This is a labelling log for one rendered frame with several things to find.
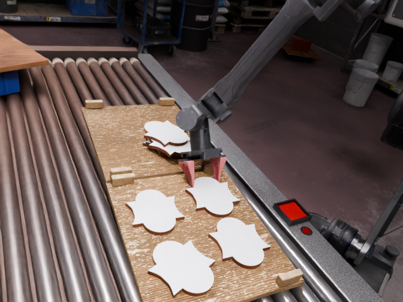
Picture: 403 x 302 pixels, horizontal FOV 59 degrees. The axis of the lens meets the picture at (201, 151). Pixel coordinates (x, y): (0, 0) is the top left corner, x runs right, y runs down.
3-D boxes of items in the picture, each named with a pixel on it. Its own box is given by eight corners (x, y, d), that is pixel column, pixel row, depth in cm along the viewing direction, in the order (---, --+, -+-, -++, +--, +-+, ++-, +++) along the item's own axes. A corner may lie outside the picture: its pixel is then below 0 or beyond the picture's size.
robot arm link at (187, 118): (234, 112, 98) (215, 88, 99) (225, 109, 87) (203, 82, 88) (202, 140, 101) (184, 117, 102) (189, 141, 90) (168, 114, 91)
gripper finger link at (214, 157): (229, 183, 99) (226, 149, 99) (206, 187, 96) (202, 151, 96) (218, 182, 105) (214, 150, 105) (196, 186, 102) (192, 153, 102)
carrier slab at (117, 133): (174, 106, 140) (175, 103, 139) (221, 169, 110) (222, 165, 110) (81, 111, 125) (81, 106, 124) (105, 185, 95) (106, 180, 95)
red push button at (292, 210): (292, 205, 103) (294, 201, 102) (306, 219, 99) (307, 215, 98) (276, 209, 100) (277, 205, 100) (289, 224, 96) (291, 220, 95)
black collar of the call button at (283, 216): (292, 202, 104) (294, 198, 103) (310, 220, 99) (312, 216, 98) (272, 207, 100) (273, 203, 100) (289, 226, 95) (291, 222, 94)
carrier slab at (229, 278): (222, 172, 109) (223, 168, 108) (303, 285, 79) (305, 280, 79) (105, 187, 95) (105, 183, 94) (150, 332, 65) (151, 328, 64)
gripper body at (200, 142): (223, 154, 98) (220, 127, 98) (189, 158, 94) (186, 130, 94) (213, 154, 104) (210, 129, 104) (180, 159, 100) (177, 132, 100)
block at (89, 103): (102, 106, 127) (102, 99, 126) (102, 108, 126) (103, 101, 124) (84, 106, 125) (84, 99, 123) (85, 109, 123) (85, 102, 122)
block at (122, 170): (131, 173, 99) (131, 165, 97) (132, 177, 98) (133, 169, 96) (108, 175, 96) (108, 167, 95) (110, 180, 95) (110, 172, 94)
